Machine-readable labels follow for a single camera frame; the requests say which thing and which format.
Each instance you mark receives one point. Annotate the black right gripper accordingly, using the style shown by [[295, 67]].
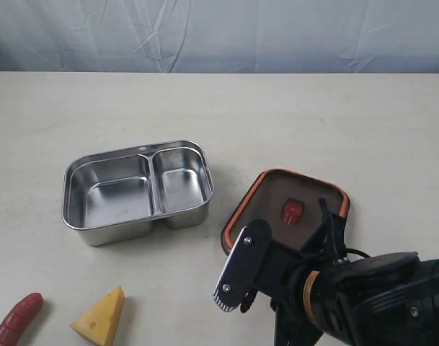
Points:
[[284, 272]]

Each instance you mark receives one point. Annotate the dark transparent lid orange seal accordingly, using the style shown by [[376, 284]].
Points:
[[289, 202]]

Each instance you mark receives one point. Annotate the yellow toy cheese wedge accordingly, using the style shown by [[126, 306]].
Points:
[[99, 323]]

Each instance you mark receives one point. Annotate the red toy sausage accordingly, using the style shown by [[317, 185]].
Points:
[[19, 318]]

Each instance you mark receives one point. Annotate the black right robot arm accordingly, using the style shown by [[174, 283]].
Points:
[[389, 299]]

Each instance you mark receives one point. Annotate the steel two-compartment lunch box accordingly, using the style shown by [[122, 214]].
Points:
[[122, 194]]

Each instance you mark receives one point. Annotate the grey fabric backdrop curtain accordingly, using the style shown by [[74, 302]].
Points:
[[220, 36]]

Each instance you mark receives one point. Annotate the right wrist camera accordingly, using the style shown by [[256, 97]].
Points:
[[235, 287]]

